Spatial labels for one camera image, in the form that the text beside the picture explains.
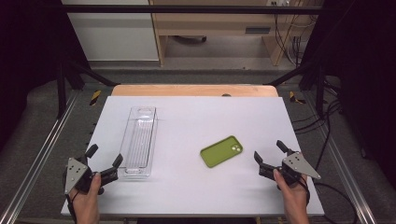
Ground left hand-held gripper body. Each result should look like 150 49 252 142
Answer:
63 155 120 196

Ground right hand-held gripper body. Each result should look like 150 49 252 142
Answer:
258 151 322 189

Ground clear plastic container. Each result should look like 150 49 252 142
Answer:
119 105 159 178

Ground green phone case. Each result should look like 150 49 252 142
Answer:
199 134 244 169

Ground person's left hand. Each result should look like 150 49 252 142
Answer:
68 172 103 217

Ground person's right hand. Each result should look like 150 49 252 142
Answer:
273 169 310 217

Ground yellow black tape marker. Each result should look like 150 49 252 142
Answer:
289 91 308 105
89 90 103 106

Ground wooden table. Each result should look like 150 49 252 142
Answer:
110 83 279 98

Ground black curtain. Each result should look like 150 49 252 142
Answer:
311 0 396 189
0 0 64 152

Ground white cabinet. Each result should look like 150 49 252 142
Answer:
61 0 160 63

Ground white power strip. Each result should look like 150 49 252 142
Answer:
265 0 292 7

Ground light wooden desk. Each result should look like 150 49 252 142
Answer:
148 0 316 67

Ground black wrist strap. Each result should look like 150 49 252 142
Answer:
298 175 312 207
65 189 78 224

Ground aluminium floor rail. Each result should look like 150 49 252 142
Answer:
303 92 378 224
0 90 80 224

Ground black looped floor cable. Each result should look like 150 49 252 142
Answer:
313 181 360 224

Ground black floor cables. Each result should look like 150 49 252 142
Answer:
291 79 344 171

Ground black frame post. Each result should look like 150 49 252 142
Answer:
315 64 327 119
57 55 68 119

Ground black diagonal frame strut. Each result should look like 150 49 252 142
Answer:
266 61 313 88
65 58 120 88

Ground bundle of hanging cables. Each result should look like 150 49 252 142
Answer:
274 5 316 67

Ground grey desk drawer handle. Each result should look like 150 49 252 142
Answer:
245 26 272 35

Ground black horizontal frame bar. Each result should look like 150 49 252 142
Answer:
60 5 323 15

